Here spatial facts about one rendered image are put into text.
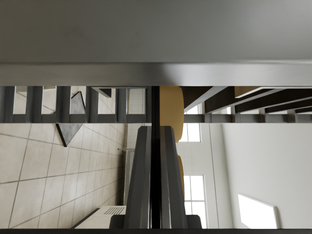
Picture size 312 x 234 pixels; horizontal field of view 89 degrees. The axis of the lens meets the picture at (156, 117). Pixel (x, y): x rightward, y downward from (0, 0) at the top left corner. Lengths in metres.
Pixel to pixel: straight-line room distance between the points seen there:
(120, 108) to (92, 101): 0.10
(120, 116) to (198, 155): 4.54
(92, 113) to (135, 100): 4.71
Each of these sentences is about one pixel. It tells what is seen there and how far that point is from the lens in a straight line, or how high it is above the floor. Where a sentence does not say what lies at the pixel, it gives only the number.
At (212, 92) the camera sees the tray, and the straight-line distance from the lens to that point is 0.20.
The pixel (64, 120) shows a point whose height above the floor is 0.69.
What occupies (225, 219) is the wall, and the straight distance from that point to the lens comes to 5.35.
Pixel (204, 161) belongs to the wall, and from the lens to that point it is 5.01.
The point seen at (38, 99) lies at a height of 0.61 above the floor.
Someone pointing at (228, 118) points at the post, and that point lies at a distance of 0.55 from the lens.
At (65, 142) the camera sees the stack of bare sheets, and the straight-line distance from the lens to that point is 1.93.
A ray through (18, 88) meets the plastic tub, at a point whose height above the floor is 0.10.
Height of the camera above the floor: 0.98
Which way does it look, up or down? level
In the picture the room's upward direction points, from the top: 90 degrees clockwise
